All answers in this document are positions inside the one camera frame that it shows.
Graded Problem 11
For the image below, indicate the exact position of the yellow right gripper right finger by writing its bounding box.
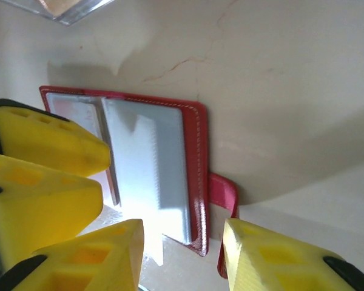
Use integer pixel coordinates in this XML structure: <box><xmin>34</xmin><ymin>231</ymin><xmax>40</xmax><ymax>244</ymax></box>
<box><xmin>222</xmin><ymin>217</ymin><xmax>364</xmax><ymax>291</ymax></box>

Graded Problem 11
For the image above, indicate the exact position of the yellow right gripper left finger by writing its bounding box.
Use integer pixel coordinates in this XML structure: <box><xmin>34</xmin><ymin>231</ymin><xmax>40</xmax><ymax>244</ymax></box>
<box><xmin>0</xmin><ymin>218</ymin><xmax>146</xmax><ymax>291</ymax></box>

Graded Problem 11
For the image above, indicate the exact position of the red leather card holder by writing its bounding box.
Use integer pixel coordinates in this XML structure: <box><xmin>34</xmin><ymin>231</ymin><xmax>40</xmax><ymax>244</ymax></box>
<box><xmin>38</xmin><ymin>85</ymin><xmax>240</xmax><ymax>279</ymax></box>

